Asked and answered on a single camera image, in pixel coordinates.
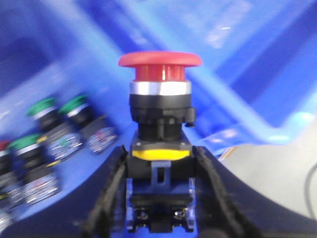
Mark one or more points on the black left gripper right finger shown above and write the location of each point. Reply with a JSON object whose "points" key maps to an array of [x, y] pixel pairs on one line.
{"points": [[228, 208]]}

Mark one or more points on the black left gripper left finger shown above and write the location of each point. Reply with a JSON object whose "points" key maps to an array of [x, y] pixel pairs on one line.
{"points": [[90, 204]]}

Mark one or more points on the red mushroom push button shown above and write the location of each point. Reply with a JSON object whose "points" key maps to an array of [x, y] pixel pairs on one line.
{"points": [[160, 185]]}

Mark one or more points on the green push button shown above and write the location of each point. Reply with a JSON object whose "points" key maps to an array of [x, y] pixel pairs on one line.
{"points": [[39, 180], [94, 129]]}

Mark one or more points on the blue source crate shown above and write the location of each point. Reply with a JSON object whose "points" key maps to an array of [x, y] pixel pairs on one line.
{"points": [[255, 94]]}

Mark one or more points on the green push button switch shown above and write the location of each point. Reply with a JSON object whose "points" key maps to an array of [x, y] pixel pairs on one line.
{"points": [[59, 137]]}

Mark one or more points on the red push button switch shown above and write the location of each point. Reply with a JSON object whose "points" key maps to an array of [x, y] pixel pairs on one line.
{"points": [[10, 188]]}

